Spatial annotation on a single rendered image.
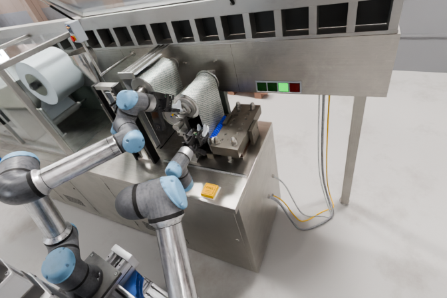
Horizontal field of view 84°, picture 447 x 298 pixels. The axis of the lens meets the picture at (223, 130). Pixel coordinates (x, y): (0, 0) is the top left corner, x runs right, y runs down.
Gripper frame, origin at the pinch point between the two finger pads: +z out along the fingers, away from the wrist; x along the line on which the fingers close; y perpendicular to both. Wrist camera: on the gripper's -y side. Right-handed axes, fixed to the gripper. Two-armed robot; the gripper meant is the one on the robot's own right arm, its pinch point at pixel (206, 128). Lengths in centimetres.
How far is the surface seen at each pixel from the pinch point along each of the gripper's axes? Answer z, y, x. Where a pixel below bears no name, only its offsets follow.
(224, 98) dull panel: 29.9, -0.2, 2.0
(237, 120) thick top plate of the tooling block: 16.7, -6.2, -10.6
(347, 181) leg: 45, -79, -74
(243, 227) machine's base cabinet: -29, -41, -26
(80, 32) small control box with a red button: 0, 56, 58
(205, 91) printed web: 9.0, 17.9, 0.1
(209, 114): 6.4, 4.5, -0.2
